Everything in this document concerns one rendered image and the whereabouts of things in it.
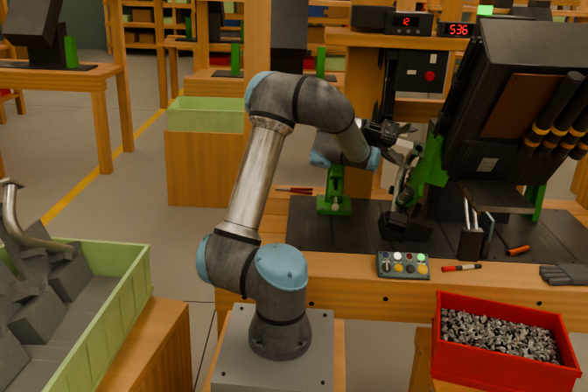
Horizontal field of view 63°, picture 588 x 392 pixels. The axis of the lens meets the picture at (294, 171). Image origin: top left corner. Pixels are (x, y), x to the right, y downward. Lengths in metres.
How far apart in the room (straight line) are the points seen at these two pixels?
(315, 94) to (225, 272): 0.45
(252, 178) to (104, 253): 0.61
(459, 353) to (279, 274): 0.49
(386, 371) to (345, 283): 1.09
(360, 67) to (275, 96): 0.74
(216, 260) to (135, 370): 0.38
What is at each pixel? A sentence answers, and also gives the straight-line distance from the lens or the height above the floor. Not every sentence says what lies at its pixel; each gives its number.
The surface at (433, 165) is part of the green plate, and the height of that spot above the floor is 1.17.
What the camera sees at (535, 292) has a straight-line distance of 1.59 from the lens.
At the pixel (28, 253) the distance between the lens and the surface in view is 1.45.
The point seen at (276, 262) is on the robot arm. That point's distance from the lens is 1.04.
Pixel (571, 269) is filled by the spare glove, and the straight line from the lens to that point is 1.69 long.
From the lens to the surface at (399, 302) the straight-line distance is 1.50.
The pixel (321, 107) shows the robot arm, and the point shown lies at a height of 1.43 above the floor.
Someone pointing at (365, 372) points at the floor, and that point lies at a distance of 2.46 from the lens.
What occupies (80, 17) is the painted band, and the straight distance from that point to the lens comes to 12.50.
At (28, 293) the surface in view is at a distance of 1.38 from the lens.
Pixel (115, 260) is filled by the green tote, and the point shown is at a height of 0.90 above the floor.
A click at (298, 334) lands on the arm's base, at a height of 0.96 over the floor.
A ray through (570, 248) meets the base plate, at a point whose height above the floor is 0.90.
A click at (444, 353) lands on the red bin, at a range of 1.28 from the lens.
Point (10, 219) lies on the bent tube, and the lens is 1.40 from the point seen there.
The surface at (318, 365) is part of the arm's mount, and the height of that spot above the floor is 0.91.
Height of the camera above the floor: 1.70
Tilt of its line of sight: 22 degrees down
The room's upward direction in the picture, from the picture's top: 2 degrees clockwise
